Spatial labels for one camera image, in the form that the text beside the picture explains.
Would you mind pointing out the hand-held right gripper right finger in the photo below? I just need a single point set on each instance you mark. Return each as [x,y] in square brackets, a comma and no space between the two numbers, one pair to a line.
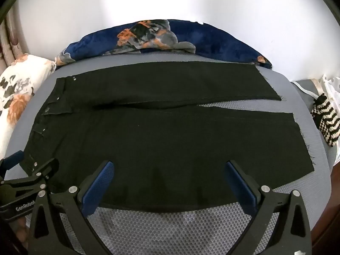
[240,188]

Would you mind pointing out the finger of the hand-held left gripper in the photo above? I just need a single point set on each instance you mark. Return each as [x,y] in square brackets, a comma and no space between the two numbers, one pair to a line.
[12,160]
[43,171]

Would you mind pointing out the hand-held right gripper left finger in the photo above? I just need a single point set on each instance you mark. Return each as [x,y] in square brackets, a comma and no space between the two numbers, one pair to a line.
[97,187]

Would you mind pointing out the black pants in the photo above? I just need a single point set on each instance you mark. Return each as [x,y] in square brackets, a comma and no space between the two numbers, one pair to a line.
[164,143]

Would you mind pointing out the white floral pillow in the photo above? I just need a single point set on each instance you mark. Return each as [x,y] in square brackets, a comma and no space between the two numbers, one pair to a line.
[24,82]

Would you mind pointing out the grey mesh mat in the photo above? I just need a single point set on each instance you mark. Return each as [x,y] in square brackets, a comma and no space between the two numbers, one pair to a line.
[164,231]

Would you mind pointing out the black white striped knit cloth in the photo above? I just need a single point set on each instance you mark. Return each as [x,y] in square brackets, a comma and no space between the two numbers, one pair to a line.
[327,119]

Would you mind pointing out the beige floral curtain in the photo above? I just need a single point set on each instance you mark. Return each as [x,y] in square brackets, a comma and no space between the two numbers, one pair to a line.
[10,42]

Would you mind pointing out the grey bedsheet with white trim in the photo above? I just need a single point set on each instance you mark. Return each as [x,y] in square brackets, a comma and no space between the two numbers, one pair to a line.
[305,87]

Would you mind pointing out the blue floral blanket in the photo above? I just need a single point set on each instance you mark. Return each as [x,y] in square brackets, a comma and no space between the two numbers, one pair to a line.
[220,38]

